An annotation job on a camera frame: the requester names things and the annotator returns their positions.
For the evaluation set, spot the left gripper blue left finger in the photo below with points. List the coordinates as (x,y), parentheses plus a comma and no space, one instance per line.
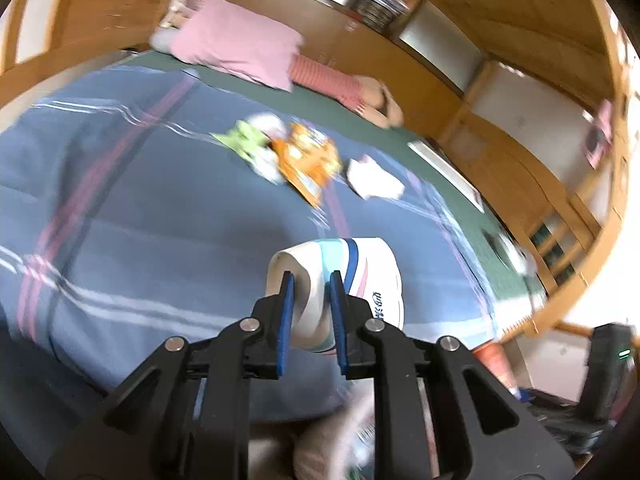
(285,307)

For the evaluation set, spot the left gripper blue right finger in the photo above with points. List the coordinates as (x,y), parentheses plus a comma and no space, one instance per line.
(338,304)

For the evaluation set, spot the white paper cup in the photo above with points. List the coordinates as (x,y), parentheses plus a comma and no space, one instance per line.
(369,271)

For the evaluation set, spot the white pink wrapper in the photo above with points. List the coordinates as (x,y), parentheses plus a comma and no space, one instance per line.
(368,179)

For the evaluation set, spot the yellow chip bag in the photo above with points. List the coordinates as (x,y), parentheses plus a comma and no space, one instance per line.
(308,159)

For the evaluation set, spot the white oval device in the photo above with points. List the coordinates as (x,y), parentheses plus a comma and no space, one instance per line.
(511,254)

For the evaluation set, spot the green crumpled paper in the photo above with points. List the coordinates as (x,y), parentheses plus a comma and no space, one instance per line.
(245,140)

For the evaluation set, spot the white flat board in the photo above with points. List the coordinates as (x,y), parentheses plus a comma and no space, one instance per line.
(448,171)

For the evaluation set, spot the blue striped blanket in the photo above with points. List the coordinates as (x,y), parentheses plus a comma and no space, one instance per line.
(65,344)

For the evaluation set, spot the striped plush doll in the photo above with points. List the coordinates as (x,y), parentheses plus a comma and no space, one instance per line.
(365,96)

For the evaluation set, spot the pink hanging cloth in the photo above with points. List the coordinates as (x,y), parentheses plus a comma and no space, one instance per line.
(599,137)

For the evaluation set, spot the pink pillow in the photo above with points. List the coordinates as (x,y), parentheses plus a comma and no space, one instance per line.
(231,39)

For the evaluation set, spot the wooden cabinet wall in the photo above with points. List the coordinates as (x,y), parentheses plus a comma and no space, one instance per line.
(431,105)

